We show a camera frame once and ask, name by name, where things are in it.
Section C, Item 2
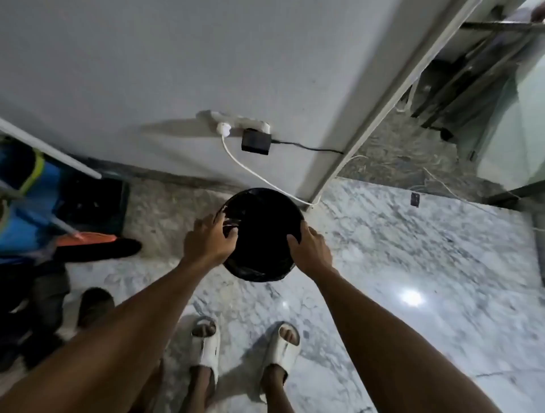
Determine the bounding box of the black power adapter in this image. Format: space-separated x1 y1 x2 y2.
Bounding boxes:
241 129 272 156

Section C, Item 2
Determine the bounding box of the person's right white sandal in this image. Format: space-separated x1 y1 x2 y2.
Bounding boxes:
259 322 301 403

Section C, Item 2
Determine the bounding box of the person's right forearm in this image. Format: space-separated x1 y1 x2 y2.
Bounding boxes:
306 265 503 413

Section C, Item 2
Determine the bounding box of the person's left hand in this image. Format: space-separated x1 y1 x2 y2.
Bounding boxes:
182 211 240 269

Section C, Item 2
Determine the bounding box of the white cable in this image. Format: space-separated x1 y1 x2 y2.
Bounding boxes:
220 135 318 209

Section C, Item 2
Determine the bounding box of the person's white sandal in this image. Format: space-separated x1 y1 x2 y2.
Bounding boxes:
189 315 221 384
259 322 301 403

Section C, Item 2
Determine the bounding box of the black crate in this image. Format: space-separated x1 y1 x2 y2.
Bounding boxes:
57 172 131 237

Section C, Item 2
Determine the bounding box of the person's left forearm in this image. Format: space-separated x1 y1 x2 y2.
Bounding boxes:
0 255 222 413

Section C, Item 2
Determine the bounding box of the black bin with liner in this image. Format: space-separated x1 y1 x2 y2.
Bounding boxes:
217 187 305 283

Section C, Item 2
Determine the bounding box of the black metal frame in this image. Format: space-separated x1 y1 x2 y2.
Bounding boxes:
410 19 545 144

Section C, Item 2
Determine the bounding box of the person's left white sandal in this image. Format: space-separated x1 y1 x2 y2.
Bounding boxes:
189 315 221 384

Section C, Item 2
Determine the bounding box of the grey metal door frame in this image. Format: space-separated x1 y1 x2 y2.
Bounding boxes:
307 0 531 206

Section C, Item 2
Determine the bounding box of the orange flat object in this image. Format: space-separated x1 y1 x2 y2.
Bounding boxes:
54 231 118 248

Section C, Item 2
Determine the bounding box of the black cable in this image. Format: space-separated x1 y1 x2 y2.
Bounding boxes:
270 138 345 155

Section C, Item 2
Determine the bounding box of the glass panel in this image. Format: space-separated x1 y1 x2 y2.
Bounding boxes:
472 55 545 192

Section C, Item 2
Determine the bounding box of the white power strip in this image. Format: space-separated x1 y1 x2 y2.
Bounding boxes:
196 109 271 133

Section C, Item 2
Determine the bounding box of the person's right hand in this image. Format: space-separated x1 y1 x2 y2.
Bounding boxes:
286 222 334 277

